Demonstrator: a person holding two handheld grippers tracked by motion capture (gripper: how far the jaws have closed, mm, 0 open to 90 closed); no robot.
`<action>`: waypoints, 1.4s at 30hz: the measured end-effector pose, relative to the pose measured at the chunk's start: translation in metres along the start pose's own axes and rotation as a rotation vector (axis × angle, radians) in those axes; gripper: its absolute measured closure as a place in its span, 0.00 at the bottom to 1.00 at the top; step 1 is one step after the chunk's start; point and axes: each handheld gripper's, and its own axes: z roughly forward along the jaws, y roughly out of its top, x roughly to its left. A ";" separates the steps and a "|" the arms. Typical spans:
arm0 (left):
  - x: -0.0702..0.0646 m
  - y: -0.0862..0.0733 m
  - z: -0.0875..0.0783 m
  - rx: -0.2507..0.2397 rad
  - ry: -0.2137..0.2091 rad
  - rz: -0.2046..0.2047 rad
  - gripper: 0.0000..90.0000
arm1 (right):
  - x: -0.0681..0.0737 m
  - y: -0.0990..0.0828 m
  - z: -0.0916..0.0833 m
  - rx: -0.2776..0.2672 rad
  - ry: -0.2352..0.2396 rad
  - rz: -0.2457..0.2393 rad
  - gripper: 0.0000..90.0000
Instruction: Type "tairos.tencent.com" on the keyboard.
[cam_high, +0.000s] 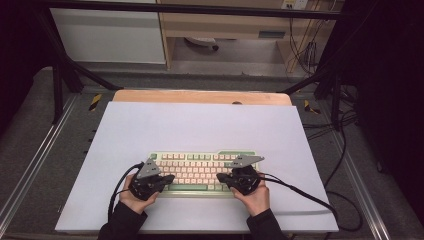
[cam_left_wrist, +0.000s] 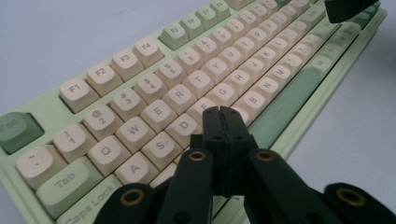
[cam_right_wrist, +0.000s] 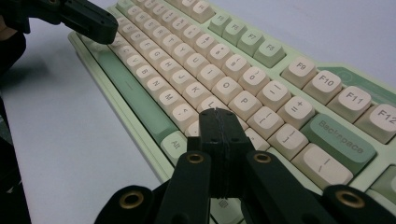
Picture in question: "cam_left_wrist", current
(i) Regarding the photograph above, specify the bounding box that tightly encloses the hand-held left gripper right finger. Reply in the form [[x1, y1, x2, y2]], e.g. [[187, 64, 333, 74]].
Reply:
[[220, 106, 344, 224]]

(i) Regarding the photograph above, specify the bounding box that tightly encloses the green and cream keyboard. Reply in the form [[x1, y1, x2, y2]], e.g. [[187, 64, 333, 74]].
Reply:
[[0, 0, 389, 224]]

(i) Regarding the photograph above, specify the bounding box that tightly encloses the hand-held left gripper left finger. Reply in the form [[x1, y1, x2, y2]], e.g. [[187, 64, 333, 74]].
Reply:
[[158, 105, 226, 224]]

